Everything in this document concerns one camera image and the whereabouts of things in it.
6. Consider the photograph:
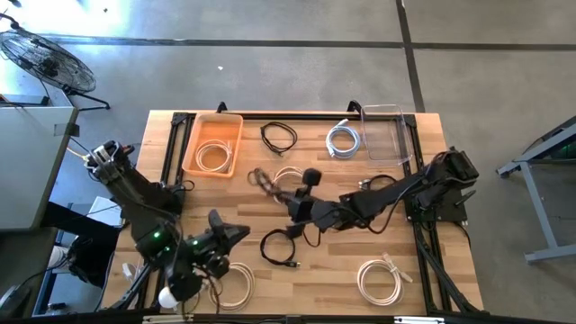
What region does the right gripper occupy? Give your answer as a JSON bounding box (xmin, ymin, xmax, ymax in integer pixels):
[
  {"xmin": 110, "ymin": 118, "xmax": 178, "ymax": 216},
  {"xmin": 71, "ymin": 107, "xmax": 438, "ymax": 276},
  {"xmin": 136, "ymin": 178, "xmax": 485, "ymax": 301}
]
[{"xmin": 285, "ymin": 168, "xmax": 338, "ymax": 239}]

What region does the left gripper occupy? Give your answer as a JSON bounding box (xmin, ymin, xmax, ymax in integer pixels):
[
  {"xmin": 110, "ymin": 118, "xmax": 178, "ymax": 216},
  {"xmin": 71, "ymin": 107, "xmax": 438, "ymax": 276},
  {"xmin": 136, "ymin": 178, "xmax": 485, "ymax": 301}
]
[{"xmin": 202, "ymin": 209, "xmax": 251, "ymax": 265}]

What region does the white HDMI cable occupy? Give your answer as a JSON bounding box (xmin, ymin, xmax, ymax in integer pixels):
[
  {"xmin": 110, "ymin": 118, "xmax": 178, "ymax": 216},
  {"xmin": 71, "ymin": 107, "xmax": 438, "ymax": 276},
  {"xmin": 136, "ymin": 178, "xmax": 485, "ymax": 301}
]
[
  {"xmin": 272, "ymin": 165, "xmax": 305, "ymax": 193},
  {"xmin": 356, "ymin": 252, "xmax": 414, "ymax": 307},
  {"xmin": 195, "ymin": 139, "xmax": 234, "ymax": 175},
  {"xmin": 207, "ymin": 262, "xmax": 257, "ymax": 312}
]

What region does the braided black HDMI cable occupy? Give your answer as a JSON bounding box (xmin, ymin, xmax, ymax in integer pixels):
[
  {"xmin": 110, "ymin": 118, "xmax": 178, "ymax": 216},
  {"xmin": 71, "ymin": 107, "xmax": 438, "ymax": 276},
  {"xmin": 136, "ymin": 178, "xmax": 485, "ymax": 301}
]
[{"xmin": 246, "ymin": 166, "xmax": 298, "ymax": 204}]

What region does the pale grey HDMI cable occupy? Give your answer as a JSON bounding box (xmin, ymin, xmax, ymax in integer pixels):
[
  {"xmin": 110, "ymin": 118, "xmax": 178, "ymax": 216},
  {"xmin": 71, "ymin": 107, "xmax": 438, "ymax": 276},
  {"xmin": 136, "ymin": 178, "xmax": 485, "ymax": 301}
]
[{"xmin": 325, "ymin": 118, "xmax": 362, "ymax": 159}]

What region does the thin black HDMI cable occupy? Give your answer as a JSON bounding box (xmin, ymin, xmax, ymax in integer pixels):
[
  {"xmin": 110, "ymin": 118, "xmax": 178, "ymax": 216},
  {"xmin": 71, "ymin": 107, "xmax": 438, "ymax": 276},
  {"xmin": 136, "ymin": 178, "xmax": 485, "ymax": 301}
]
[{"xmin": 259, "ymin": 121, "xmax": 299, "ymax": 158}]

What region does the white globe lamp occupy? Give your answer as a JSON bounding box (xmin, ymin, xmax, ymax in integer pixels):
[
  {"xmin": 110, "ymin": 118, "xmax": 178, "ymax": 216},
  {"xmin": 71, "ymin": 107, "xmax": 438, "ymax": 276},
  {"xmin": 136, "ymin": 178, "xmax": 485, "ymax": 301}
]
[{"xmin": 157, "ymin": 285, "xmax": 184, "ymax": 311}]

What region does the orange plastic bin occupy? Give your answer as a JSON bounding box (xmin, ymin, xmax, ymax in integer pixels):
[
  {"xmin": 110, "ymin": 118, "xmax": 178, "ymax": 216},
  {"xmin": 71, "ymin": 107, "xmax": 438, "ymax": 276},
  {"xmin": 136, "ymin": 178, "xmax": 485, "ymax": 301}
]
[{"xmin": 181, "ymin": 112, "xmax": 245, "ymax": 180}]

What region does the clear plastic bin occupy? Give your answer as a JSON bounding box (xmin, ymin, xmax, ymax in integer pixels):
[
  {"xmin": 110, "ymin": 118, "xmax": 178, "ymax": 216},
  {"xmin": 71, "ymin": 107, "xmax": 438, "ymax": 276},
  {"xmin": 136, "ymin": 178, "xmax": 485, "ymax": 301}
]
[{"xmin": 359, "ymin": 103, "xmax": 414, "ymax": 167}]

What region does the white box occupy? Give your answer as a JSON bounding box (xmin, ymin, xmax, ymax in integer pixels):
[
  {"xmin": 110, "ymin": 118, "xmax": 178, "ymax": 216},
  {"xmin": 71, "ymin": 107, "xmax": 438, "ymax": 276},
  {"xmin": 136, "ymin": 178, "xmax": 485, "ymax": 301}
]
[{"xmin": 87, "ymin": 196, "xmax": 123, "ymax": 229}]

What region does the grey table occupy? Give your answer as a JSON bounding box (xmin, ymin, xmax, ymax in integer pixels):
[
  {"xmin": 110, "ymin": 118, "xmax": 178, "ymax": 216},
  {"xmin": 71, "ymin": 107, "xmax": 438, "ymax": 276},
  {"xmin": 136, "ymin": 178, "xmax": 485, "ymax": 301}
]
[{"xmin": 0, "ymin": 105, "xmax": 80, "ymax": 233}]

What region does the black floor fan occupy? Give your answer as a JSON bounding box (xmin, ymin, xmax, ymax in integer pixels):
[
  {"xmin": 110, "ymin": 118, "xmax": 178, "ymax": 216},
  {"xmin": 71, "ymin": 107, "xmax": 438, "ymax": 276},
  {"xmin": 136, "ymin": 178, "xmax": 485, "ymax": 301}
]
[{"xmin": 0, "ymin": 13, "xmax": 112, "ymax": 113}]

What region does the black aluminium table frame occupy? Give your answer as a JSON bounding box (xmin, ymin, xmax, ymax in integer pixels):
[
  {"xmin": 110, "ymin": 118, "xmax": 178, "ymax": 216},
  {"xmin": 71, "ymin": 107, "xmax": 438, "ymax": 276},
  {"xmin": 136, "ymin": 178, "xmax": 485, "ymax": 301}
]
[{"xmin": 107, "ymin": 101, "xmax": 485, "ymax": 316}]

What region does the white cord with plug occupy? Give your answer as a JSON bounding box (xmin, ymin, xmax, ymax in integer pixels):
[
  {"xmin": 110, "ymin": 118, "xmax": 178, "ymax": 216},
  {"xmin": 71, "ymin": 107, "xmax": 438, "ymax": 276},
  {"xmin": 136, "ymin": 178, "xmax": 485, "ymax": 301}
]
[{"xmin": 121, "ymin": 262, "xmax": 145, "ymax": 284}]

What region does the silver bracket plate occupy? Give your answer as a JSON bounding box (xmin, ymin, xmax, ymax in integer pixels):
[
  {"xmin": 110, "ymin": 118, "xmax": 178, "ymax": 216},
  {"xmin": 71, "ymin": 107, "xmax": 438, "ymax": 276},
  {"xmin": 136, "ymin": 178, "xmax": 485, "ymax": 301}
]
[
  {"xmin": 141, "ymin": 314, "xmax": 195, "ymax": 324},
  {"xmin": 393, "ymin": 316, "xmax": 446, "ymax": 324}
]

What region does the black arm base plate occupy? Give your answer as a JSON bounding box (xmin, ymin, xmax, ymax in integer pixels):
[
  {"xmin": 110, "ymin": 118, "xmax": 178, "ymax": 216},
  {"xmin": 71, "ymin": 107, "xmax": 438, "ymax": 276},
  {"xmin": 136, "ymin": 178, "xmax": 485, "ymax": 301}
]
[{"xmin": 404, "ymin": 197, "xmax": 469, "ymax": 224}]

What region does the grey metal table frame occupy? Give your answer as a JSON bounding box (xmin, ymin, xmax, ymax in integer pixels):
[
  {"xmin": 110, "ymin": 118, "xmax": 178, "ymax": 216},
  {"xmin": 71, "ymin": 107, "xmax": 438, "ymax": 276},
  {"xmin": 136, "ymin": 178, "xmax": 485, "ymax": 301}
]
[{"xmin": 497, "ymin": 115, "xmax": 576, "ymax": 265}]

